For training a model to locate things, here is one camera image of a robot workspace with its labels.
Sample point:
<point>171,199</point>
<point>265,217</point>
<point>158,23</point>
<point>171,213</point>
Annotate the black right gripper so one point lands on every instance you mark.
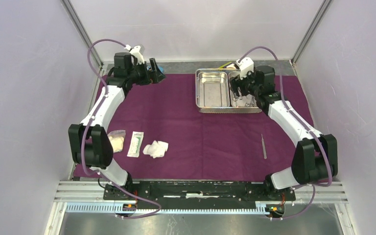
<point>236,82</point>

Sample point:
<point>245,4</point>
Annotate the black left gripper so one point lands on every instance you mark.
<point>152,77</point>

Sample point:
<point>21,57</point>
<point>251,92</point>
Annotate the metal mesh instrument tray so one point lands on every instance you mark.
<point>227,110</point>

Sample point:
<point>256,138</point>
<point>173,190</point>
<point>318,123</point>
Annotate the purple cloth wrap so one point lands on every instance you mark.
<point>201,146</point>

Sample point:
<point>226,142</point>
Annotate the steel forceps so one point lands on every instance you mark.
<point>263,147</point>

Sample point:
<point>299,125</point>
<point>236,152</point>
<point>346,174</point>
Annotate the white gauze wad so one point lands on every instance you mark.
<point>156,150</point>

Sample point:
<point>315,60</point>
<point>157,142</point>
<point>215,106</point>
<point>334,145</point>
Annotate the suture packet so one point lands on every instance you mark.
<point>135,144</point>

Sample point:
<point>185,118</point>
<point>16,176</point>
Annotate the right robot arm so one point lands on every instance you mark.
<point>315,159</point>

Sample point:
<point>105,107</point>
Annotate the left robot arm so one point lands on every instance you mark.
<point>89,142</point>

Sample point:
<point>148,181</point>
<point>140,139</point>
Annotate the steel surgical scissors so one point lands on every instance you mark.
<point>244,102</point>

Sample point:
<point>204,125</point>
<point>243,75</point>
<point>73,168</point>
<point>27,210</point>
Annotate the steel right inner pan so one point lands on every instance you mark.
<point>232,75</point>

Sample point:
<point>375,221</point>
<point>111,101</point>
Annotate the steel pan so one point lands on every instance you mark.
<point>212,89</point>
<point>232,75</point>

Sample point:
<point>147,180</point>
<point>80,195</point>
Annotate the steel left inner pan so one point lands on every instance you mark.
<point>212,89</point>

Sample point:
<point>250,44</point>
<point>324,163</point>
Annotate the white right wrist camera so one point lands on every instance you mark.
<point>245,66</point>

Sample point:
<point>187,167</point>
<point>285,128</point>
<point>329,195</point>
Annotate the aluminium corner frame rail right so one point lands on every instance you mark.
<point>311,30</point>

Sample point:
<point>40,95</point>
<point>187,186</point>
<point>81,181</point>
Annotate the aluminium corner frame rail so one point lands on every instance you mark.
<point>67,4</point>
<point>311,30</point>

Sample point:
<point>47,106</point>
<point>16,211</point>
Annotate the aluminium corner frame rail left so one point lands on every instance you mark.
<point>67,4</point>

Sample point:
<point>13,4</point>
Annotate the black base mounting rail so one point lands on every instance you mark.
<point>209,195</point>

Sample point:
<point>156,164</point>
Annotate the aluminium front frame rail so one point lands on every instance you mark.
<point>87,196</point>

